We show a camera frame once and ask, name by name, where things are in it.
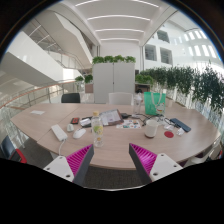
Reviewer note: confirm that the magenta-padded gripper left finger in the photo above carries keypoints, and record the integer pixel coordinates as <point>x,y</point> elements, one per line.
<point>78,161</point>

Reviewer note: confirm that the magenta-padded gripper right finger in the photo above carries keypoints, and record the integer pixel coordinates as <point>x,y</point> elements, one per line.
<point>146,160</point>

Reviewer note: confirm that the clear lime-label drink bottle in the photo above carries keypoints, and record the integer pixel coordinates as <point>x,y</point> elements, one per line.
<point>97,131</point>

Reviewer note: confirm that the clear lidded water bottle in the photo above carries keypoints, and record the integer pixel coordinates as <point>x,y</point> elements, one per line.
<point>137,103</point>

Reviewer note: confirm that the white computer mouse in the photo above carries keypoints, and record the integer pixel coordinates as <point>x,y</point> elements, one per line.
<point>79,133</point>

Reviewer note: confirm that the white mug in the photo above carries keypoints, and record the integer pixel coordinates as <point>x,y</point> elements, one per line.
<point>151,128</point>

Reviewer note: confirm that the small grey computer mouse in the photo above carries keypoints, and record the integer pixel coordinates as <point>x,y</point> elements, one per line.
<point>70,127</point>

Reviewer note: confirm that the white power strip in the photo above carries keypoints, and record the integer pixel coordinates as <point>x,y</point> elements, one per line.
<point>59,132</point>

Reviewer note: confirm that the black box with white lid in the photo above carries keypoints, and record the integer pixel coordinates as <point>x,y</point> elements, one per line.
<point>85,122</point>

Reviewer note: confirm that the colourful printed leaflet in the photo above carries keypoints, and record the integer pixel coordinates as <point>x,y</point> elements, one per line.
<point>129,124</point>

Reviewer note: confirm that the black and red wallet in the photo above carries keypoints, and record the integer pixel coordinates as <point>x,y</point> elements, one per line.
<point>75,120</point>

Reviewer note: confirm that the small white card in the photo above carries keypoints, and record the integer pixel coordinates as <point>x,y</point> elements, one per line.
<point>180,132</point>

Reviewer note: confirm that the dark blue keyboard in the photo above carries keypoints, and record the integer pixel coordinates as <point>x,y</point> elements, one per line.
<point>180,124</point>

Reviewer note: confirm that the brown clipboard with papers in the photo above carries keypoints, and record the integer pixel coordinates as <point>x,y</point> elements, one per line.
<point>111,117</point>

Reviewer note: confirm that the green tote bag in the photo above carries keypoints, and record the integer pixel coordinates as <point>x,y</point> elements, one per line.
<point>154,103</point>

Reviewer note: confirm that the white paper sheet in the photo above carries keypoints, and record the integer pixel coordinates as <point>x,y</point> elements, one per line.
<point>37,112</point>

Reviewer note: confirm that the black office chair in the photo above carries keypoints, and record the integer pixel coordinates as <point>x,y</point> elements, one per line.
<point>70,97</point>

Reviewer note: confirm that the red chair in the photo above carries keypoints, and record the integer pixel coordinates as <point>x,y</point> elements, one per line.
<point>15,151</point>

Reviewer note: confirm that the white chair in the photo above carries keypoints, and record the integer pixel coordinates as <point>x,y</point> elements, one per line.
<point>120,98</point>

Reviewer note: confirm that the wooden planter with plants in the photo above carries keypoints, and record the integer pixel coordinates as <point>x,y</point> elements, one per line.
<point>87,81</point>

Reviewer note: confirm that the low green shrub planter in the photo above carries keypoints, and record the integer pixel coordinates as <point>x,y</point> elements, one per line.
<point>144,80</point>

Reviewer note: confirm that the white cabinet topped with plants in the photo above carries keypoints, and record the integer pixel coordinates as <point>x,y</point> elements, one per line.
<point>113,81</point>

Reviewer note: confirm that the row of tall green plants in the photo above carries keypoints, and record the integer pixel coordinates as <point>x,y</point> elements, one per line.
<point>186,81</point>

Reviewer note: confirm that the ceiling light strips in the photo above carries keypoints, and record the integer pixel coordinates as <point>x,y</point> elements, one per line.
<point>116,17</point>

